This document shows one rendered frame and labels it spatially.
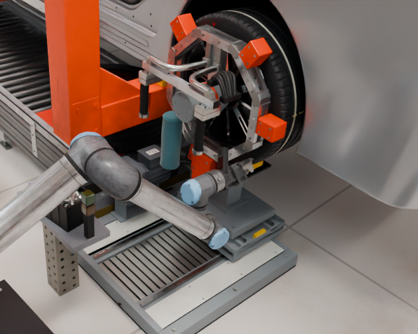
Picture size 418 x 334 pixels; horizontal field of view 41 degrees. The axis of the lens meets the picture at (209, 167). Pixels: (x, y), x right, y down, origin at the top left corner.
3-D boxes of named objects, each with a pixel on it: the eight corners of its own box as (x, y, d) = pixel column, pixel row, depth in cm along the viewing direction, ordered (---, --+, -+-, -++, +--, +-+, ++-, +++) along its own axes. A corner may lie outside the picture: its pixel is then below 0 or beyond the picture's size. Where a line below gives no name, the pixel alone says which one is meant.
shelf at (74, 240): (110, 236, 219) (110, 230, 217) (72, 254, 209) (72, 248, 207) (53, 183, 244) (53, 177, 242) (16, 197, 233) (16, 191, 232)
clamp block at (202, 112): (220, 115, 210) (221, 103, 207) (202, 122, 204) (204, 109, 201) (211, 109, 212) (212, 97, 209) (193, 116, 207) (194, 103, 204)
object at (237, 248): (282, 233, 283) (285, 219, 277) (232, 264, 261) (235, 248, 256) (214, 185, 311) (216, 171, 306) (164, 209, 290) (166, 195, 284)
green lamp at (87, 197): (95, 202, 204) (95, 193, 202) (86, 206, 201) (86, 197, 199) (89, 197, 206) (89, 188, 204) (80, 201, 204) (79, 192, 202)
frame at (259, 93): (257, 177, 235) (278, 56, 204) (246, 182, 231) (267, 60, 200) (174, 122, 266) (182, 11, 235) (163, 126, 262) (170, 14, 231)
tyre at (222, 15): (273, 177, 265) (348, 82, 216) (238, 194, 251) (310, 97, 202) (193, 78, 285) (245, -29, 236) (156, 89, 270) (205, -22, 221)
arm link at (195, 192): (177, 199, 219) (178, 178, 213) (201, 188, 226) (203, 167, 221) (193, 211, 213) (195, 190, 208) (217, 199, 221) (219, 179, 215)
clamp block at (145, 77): (162, 81, 229) (163, 69, 226) (145, 86, 223) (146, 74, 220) (155, 76, 232) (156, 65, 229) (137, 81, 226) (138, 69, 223)
